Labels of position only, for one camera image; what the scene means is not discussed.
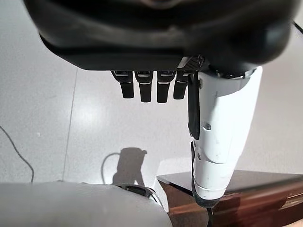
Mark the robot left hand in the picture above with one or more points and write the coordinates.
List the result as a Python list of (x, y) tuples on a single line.
[(154, 35)]

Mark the brown wooden stool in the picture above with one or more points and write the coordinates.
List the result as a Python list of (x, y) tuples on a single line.
[(248, 201)]

